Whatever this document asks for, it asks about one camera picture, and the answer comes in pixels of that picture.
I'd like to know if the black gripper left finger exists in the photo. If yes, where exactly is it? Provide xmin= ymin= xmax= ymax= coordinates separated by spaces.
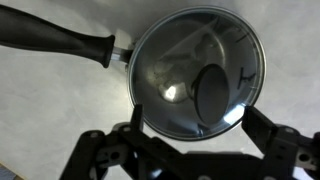
xmin=59 ymin=104 xmax=212 ymax=180

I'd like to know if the black pot with long handle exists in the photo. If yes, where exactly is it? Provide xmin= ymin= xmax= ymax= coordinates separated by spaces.
xmin=0 ymin=3 xmax=268 ymax=142

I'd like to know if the glass lid with black knob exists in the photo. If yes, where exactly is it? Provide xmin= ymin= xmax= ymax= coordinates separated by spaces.
xmin=127 ymin=5 xmax=267 ymax=142

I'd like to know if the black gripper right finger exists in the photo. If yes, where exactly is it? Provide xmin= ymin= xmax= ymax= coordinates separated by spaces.
xmin=241 ymin=105 xmax=320 ymax=180

